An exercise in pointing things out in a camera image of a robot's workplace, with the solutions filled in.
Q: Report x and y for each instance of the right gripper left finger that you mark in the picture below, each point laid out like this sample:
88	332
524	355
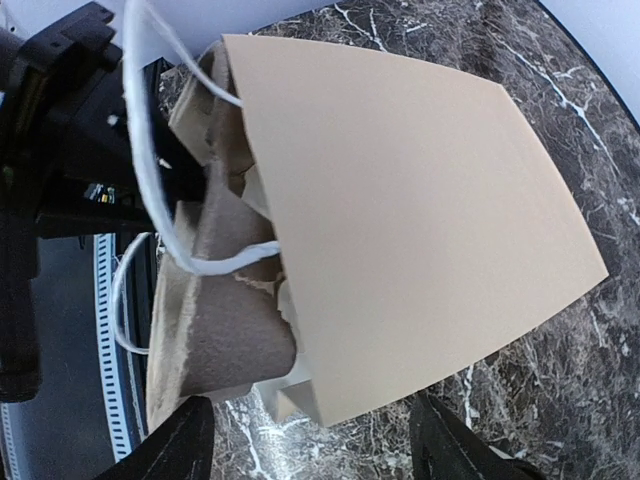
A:
180	448

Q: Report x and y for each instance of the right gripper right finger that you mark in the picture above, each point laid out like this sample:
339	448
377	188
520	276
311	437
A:
443	447

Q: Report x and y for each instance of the brown pulp cup carrier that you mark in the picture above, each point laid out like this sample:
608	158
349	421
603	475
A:
216	336

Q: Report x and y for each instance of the brown paper bag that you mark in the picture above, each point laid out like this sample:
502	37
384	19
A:
420	223

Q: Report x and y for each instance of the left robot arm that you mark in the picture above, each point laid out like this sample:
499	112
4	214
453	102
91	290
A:
66	165

